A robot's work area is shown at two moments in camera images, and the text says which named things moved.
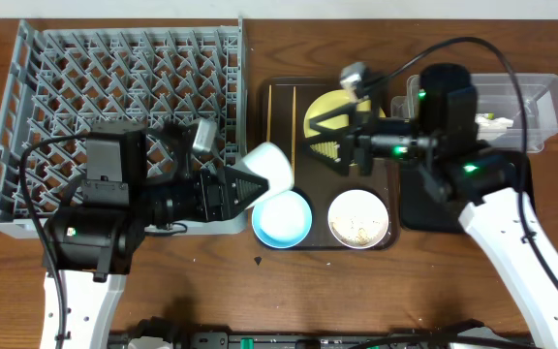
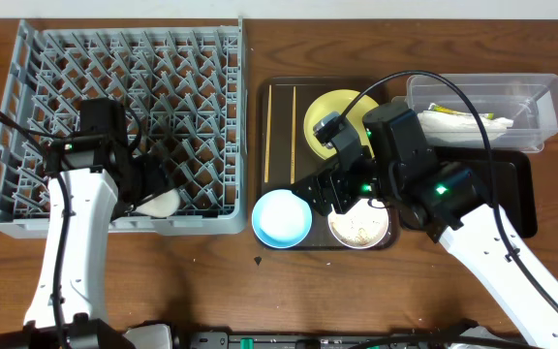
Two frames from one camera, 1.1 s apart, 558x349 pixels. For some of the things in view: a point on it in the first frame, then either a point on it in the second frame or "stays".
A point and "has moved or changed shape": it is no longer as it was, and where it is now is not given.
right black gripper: (356, 147) to (322, 184)
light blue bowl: (284, 221) stays
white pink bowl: (357, 219) stays
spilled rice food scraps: (360, 237) stays
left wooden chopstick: (269, 111) stays
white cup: (269, 161) has moved or changed shape
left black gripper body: (216, 195) to (150, 181)
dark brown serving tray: (284, 105) stays
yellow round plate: (328, 102) stays
